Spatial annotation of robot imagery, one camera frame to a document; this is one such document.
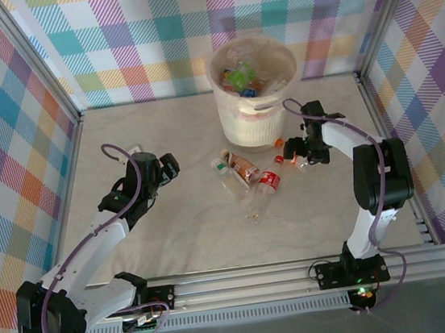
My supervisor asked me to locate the orange cap clear bottle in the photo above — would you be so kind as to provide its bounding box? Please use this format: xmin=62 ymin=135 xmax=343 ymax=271
xmin=273 ymin=135 xmax=310 ymax=175

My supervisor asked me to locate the red label red cap bottle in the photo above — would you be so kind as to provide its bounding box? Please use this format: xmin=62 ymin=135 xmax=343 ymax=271
xmin=237 ymin=153 xmax=293 ymax=222

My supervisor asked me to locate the brown bottle beige cap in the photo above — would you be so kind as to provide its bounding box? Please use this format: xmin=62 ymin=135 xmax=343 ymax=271
xmin=218 ymin=144 xmax=263 ymax=188

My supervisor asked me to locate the green tag white cap bottle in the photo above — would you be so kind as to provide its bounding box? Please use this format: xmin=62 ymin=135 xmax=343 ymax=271
xmin=210 ymin=153 xmax=252 ymax=206

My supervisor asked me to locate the white ribbed plastic bin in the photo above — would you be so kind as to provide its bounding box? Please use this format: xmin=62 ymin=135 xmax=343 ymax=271
xmin=202 ymin=30 xmax=309 ymax=158

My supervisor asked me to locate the small electronics board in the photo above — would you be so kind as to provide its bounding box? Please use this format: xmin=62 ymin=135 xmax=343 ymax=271
xmin=349 ymin=284 xmax=382 ymax=310
xmin=121 ymin=310 xmax=164 ymax=333

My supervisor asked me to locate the aluminium side rail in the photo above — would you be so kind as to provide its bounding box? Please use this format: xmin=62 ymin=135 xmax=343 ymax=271
xmin=0 ymin=110 xmax=112 ymax=333
xmin=356 ymin=60 xmax=445 ymax=277

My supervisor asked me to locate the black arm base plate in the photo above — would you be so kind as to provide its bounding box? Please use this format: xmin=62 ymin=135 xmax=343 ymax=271
xmin=313 ymin=253 xmax=392 ymax=291
xmin=101 ymin=282 xmax=179 ymax=319

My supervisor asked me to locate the wide aluminium base rail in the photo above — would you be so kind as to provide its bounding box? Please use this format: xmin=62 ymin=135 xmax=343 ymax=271
xmin=22 ymin=240 xmax=445 ymax=333

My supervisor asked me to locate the aluminium frame post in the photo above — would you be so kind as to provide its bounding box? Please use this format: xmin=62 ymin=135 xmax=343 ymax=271
xmin=347 ymin=0 xmax=438 ymax=78
xmin=0 ymin=0 xmax=85 ymax=136

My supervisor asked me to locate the grey slotted cable duct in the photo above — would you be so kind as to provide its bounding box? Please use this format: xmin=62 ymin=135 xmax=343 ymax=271
xmin=47 ymin=294 xmax=353 ymax=333

